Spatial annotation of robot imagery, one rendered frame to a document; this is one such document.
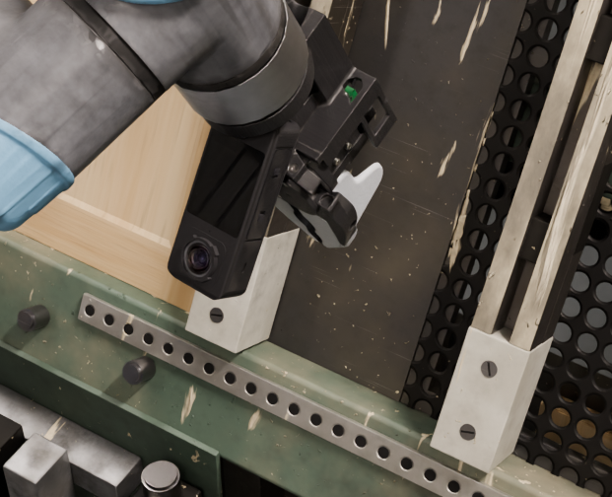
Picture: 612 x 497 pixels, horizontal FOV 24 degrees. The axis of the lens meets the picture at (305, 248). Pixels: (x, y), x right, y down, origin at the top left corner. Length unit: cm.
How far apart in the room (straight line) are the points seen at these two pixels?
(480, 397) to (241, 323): 25
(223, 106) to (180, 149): 72
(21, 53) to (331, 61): 21
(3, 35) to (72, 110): 5
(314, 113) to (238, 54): 13
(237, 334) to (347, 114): 61
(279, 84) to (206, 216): 11
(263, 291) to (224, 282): 59
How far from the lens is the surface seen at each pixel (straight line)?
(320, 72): 83
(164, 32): 69
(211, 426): 149
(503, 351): 131
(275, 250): 141
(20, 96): 69
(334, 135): 84
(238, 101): 76
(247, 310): 141
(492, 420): 133
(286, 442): 145
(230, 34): 72
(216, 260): 83
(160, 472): 150
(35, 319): 155
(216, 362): 146
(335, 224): 88
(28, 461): 156
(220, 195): 83
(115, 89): 69
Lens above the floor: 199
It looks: 45 degrees down
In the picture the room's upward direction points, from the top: straight up
